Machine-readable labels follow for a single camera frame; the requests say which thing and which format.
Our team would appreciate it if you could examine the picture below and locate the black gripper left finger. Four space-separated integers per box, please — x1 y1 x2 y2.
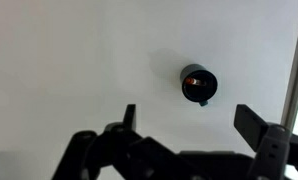
52 104 177 180

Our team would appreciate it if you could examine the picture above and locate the orange capped marker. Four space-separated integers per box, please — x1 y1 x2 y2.
184 77 205 87

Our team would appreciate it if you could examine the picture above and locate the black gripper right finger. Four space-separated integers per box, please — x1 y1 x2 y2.
233 104 298 180

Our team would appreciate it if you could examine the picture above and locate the dark teal enamel mug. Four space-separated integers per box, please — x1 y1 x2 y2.
179 63 219 108

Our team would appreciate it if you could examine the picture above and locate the grey window frame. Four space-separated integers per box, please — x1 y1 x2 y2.
280 0 298 134

